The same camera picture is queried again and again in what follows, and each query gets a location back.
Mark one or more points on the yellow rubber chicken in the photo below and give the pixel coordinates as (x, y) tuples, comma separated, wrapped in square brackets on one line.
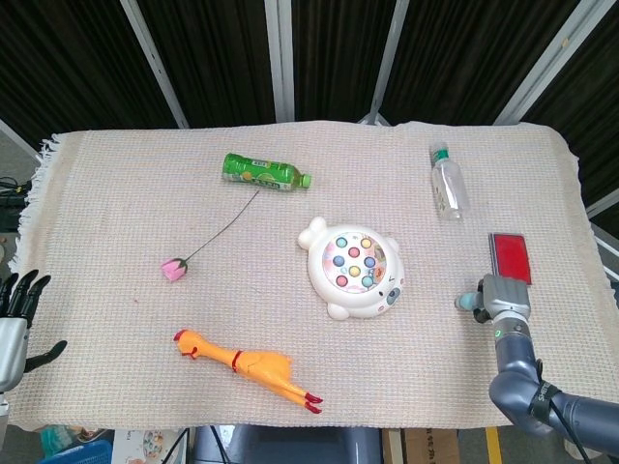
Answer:
[(261, 365)]

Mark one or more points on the dark curtain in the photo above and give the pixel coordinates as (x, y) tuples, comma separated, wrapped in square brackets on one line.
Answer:
[(217, 53)]

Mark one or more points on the clear plastic bottle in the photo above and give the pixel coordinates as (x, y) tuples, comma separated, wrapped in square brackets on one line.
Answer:
[(450, 188)]

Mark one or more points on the white seal-shaped whack-a-mole toy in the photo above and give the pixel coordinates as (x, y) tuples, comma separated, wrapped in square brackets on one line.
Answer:
[(338, 299)]

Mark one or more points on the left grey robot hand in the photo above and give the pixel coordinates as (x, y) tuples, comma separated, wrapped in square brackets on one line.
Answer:
[(12, 333)]

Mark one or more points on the white frame post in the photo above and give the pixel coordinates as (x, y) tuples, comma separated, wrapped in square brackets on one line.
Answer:
[(604, 203), (387, 53), (17, 137), (155, 63), (281, 58), (546, 63)]

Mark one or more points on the red ink pad box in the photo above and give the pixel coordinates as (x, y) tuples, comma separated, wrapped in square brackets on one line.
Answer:
[(511, 256)]

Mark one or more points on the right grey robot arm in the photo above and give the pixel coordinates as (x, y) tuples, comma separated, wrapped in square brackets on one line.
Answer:
[(517, 372)]

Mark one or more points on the blue plastic basket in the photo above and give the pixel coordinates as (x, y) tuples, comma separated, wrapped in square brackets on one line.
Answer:
[(77, 454)]

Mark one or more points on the teal toy hammer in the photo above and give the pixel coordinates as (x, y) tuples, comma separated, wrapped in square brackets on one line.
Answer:
[(466, 300)]

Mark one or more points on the brown cardboard box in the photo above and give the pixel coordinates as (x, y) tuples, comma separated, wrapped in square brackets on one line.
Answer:
[(430, 447)]

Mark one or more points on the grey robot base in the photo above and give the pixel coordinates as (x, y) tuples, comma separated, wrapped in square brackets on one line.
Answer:
[(290, 447)]

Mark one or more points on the beige woven tablecloth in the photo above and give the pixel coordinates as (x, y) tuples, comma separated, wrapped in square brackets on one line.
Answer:
[(121, 217)]

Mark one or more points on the pink artificial rose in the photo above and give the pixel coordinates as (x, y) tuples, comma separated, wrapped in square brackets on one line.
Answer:
[(173, 270)]

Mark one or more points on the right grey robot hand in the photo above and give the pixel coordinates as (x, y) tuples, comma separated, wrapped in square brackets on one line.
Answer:
[(505, 297)]

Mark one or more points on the green tea bottle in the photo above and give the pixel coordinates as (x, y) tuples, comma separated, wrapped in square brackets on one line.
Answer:
[(261, 173)]

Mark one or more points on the white printed box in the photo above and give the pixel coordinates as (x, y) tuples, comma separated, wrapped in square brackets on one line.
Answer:
[(150, 444)]

